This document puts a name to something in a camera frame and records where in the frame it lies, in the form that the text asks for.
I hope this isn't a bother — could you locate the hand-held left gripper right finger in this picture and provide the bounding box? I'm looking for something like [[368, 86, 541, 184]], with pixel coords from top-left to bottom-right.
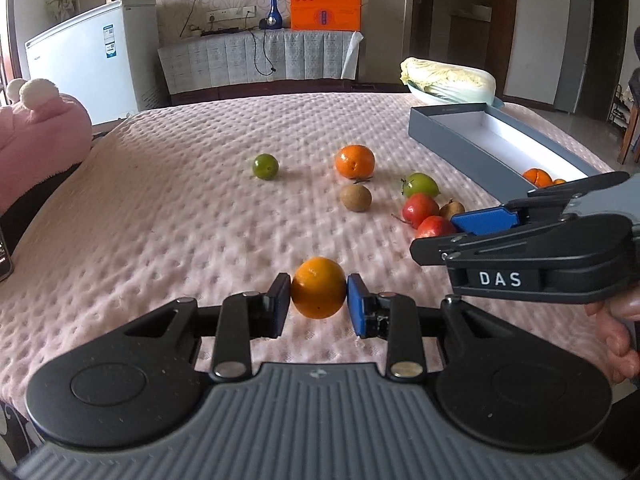
[[346, 273, 506, 380]]

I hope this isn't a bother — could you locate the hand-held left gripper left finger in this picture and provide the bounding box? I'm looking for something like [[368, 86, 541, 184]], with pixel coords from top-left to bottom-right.
[[120, 273, 292, 382]]

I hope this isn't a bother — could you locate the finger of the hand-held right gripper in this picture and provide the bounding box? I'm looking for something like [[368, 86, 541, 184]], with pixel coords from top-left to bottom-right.
[[410, 215, 632, 305], [450, 171, 631, 236]]

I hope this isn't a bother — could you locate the red apple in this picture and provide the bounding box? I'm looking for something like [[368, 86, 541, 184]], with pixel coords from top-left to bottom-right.
[[401, 193, 441, 228], [415, 215, 458, 239]]

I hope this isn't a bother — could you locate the smooth round orange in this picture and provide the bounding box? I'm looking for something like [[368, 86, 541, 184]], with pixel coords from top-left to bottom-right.
[[290, 256, 348, 320]]

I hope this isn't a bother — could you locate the grey cardboard box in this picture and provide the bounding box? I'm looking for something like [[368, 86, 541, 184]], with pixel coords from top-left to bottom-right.
[[408, 103, 603, 198]]

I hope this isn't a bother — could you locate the person's right hand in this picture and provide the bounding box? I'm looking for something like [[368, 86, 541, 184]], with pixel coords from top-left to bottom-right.
[[585, 302, 640, 386]]

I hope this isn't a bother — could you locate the green tomato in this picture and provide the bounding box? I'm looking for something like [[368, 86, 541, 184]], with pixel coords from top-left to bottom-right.
[[400, 172, 442, 200]]

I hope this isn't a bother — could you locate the metal shoe rack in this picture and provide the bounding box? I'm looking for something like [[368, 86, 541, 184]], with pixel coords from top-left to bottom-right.
[[607, 82, 633, 135]]

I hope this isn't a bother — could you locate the brown kiwi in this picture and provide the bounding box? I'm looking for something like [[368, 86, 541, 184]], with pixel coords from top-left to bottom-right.
[[339, 183, 373, 213]]

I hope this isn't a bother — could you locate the pink quilted blanket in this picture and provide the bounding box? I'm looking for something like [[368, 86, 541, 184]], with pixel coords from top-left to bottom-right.
[[0, 91, 616, 461]]

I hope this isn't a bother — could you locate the large orange with stem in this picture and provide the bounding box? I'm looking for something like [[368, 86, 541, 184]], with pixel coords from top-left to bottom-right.
[[334, 144, 376, 181]]

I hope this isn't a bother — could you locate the round green lime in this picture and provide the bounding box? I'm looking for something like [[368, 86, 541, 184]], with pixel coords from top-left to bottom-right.
[[251, 153, 279, 181]]

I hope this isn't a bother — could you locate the napa cabbage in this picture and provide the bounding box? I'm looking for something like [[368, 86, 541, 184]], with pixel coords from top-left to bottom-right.
[[400, 57, 497, 105]]

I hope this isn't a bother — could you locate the grey refrigerator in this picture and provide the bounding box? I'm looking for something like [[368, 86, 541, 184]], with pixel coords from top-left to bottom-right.
[[552, 0, 596, 114]]

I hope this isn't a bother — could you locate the white plastic sheet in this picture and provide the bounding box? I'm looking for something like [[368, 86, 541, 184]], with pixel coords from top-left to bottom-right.
[[341, 30, 364, 81]]

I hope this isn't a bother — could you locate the cloth-covered television cabinet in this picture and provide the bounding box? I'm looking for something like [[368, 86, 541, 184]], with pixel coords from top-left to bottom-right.
[[157, 29, 363, 95]]

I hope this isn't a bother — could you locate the dark cloth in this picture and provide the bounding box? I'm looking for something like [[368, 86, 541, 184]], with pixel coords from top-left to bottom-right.
[[0, 160, 96, 261]]

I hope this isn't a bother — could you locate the orange gift box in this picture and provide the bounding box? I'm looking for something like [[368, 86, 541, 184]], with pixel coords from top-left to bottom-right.
[[289, 0, 362, 31]]

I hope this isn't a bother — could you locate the black device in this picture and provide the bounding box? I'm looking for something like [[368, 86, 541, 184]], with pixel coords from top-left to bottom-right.
[[0, 220, 13, 282]]

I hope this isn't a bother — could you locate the pink plush toy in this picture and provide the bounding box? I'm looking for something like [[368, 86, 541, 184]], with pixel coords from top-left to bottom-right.
[[0, 78, 93, 213]]

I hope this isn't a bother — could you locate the white chest freezer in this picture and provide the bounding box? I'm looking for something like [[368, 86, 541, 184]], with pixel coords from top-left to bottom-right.
[[25, 0, 161, 126]]

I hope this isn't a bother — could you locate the dark wooden door frame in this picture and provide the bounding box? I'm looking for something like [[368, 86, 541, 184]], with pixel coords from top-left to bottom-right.
[[409, 0, 525, 97]]

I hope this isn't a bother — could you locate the black hanging cable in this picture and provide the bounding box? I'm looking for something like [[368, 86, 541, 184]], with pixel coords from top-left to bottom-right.
[[245, 9, 277, 77]]

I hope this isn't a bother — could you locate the white wall socket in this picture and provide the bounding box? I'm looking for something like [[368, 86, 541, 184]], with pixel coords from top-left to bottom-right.
[[207, 6, 257, 22]]

